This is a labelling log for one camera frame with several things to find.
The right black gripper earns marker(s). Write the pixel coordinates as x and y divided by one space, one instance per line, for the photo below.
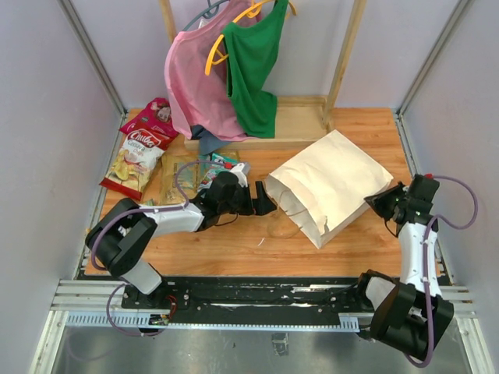
378 202

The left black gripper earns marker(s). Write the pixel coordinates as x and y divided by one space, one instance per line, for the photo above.
260 206

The green Fox's candy bag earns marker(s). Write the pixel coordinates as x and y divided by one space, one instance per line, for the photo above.
207 172

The beige paper bag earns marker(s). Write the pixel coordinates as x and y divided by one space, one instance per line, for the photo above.
322 189

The teal chips snack bag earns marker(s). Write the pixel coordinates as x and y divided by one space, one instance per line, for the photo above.
187 180

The red Chulpi snack bag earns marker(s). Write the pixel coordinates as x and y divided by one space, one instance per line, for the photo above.
131 170

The pink REAL snack bag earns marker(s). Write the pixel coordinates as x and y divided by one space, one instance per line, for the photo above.
156 116

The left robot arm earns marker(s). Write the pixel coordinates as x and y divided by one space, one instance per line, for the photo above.
119 240

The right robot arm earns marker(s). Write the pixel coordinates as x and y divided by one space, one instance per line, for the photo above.
410 314

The blue cloth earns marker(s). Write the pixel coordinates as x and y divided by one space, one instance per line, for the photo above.
207 142

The wooden clothes rack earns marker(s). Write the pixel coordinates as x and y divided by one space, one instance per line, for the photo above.
302 120

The pink mesh shirt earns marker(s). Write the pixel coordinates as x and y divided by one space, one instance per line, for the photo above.
194 97

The green tank top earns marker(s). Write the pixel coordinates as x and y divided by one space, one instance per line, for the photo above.
252 54

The grey-blue clothes hanger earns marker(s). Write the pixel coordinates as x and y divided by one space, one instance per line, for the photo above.
209 12

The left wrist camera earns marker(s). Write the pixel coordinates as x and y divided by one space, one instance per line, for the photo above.
241 170

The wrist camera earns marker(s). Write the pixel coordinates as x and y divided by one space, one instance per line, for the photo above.
423 187
241 170

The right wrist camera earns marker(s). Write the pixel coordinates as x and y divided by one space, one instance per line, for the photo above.
423 187

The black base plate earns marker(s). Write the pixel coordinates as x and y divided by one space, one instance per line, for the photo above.
260 301

